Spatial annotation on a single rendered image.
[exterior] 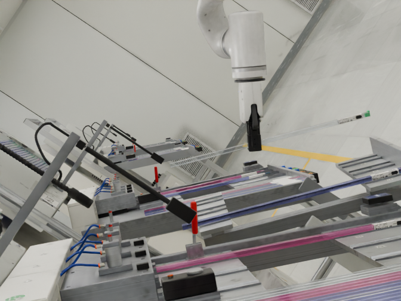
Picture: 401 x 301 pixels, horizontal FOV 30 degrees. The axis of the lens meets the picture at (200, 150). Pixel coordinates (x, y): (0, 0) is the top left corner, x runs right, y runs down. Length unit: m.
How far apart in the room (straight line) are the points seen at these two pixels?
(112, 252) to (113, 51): 7.79
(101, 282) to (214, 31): 0.93
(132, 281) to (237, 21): 0.88
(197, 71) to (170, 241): 3.49
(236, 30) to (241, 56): 0.06
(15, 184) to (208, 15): 0.85
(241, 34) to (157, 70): 7.09
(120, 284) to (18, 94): 7.88
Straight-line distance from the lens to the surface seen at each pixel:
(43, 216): 2.17
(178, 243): 5.82
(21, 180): 2.31
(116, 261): 1.12
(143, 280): 1.08
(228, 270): 1.27
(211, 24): 1.85
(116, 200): 2.52
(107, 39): 8.88
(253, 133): 1.81
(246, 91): 1.78
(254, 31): 1.79
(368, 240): 1.34
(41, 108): 8.87
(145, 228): 2.21
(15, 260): 1.35
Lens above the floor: 1.30
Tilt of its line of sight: 6 degrees down
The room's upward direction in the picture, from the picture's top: 56 degrees counter-clockwise
